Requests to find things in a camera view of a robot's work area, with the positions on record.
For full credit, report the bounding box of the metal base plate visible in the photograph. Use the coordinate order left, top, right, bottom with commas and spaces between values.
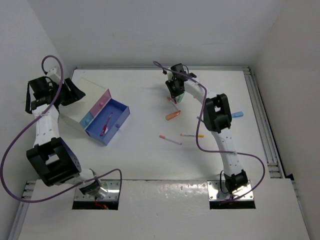
207, 180, 254, 202
74, 179, 120, 202

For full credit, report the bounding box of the orange capped marker pen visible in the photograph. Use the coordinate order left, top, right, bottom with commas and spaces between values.
167, 96, 179, 112

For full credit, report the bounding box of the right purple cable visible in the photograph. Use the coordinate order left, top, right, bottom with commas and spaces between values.
152, 60, 266, 203

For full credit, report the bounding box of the purple-blue drawer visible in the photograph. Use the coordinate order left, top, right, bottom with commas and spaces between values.
85, 98, 130, 146

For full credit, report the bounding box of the yellow capped pen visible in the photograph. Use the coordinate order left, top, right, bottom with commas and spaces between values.
180, 133, 204, 138

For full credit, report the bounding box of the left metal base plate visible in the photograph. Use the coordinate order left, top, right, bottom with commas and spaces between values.
74, 179, 120, 202

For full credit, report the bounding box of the green correction tape case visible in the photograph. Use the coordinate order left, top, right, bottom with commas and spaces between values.
175, 93, 185, 103

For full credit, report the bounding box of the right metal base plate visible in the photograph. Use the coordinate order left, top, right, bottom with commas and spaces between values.
207, 180, 254, 202

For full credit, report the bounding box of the pink drawer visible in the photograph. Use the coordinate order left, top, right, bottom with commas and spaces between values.
90, 89, 112, 118

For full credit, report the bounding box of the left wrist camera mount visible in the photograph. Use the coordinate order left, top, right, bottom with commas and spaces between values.
46, 66, 61, 84

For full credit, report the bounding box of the blue correction tape case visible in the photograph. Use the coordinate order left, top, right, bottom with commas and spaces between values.
231, 111, 244, 118

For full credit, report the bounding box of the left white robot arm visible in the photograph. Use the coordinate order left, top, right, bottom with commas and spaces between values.
25, 67, 108, 200

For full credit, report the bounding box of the light blue small drawer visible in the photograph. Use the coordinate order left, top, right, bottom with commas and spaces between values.
79, 111, 94, 129

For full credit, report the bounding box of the red gel pen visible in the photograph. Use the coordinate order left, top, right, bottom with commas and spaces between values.
100, 112, 113, 137

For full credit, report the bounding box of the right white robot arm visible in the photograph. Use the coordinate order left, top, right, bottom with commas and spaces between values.
162, 63, 248, 194

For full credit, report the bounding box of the white pen orange cap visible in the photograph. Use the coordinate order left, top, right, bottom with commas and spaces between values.
159, 135, 182, 146

